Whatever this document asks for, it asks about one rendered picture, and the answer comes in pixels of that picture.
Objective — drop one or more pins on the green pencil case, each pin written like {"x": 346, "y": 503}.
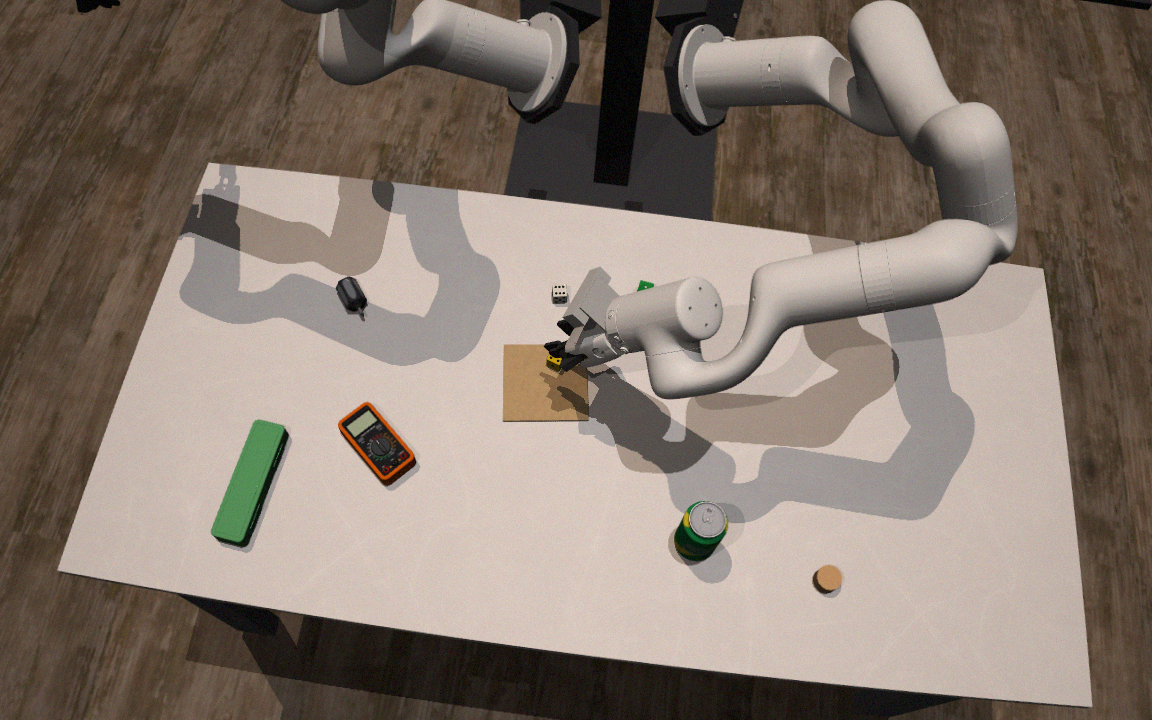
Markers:
{"x": 250, "y": 482}

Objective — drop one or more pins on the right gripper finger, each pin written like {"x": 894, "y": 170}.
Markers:
{"x": 85, "y": 6}

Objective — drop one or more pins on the brown cylinder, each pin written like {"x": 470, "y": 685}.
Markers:
{"x": 827, "y": 579}

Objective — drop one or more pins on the orange multimeter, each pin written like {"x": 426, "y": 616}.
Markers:
{"x": 377, "y": 443}

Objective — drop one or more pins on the green soda can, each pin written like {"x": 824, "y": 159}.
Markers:
{"x": 700, "y": 531}

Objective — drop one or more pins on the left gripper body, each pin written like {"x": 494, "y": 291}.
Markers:
{"x": 594, "y": 342}

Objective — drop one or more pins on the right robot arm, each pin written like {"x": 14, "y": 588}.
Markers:
{"x": 357, "y": 46}

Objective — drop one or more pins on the tan flat mat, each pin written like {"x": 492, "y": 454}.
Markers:
{"x": 533, "y": 391}

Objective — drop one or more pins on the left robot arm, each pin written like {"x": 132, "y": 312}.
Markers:
{"x": 893, "y": 86}

